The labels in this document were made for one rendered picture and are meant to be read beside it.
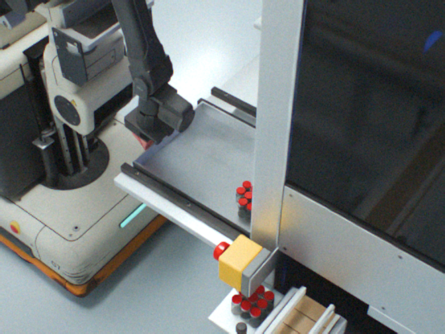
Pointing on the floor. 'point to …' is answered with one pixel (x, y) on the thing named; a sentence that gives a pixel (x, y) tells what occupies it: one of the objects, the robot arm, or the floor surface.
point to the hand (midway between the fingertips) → (147, 146)
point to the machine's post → (275, 120)
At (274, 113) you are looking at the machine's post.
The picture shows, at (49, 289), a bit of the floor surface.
